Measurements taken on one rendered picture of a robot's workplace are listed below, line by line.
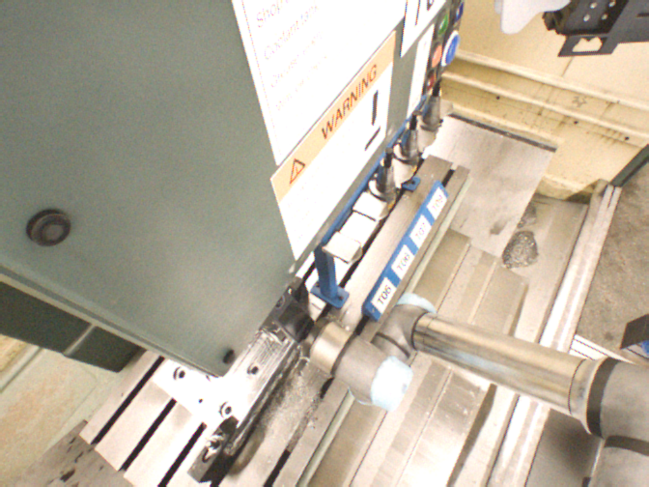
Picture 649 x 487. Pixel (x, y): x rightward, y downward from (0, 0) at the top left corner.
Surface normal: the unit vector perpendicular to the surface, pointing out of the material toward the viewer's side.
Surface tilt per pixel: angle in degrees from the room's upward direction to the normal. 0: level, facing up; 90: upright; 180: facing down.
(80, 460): 24
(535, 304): 17
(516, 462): 0
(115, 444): 0
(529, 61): 90
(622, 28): 90
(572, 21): 90
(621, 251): 0
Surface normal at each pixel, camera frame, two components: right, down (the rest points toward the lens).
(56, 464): 0.14, -0.75
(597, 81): -0.54, 0.76
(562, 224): -0.33, -0.59
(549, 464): -0.09, -0.48
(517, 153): -0.30, -0.12
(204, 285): 0.84, 0.44
